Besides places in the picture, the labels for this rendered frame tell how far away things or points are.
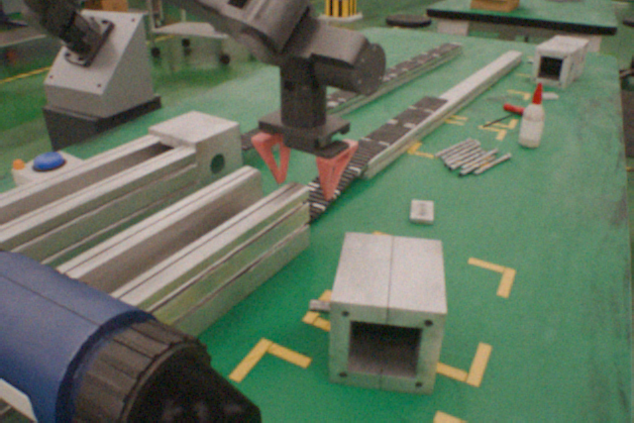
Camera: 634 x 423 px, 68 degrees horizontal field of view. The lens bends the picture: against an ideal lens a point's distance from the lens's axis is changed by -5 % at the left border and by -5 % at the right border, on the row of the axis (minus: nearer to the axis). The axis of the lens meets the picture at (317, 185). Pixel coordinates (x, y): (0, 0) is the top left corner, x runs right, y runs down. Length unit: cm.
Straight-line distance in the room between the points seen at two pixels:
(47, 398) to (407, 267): 30
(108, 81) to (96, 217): 55
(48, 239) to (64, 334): 39
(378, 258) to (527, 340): 18
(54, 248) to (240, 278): 21
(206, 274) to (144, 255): 7
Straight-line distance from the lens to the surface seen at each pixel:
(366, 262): 43
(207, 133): 71
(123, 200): 64
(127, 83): 116
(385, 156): 81
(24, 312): 23
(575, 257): 68
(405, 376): 45
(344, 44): 52
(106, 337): 21
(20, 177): 78
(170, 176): 67
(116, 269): 50
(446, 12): 268
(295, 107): 59
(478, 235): 67
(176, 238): 54
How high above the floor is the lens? 113
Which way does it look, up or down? 28 degrees down
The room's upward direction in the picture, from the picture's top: straight up
